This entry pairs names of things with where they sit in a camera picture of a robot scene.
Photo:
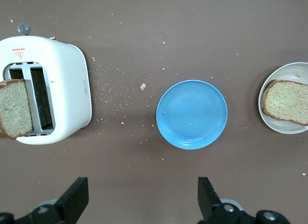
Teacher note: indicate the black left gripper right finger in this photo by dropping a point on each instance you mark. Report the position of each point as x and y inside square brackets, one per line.
[211, 209]

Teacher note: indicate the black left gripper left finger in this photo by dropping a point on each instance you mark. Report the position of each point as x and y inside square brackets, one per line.
[67, 204]

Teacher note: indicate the brown bread slice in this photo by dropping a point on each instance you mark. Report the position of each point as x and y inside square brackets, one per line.
[14, 108]
[286, 101]

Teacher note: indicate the blue plate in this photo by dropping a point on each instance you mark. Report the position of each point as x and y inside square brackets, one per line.
[191, 114]

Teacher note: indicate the beige plate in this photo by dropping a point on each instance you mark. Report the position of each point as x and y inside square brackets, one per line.
[284, 127]

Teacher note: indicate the white toaster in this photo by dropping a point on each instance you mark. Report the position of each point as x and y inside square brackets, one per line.
[67, 89]

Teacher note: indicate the bread crumb chunk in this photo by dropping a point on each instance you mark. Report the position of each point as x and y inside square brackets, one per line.
[143, 87]

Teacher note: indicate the small lettuce scrap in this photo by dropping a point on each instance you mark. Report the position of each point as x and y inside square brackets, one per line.
[299, 74]

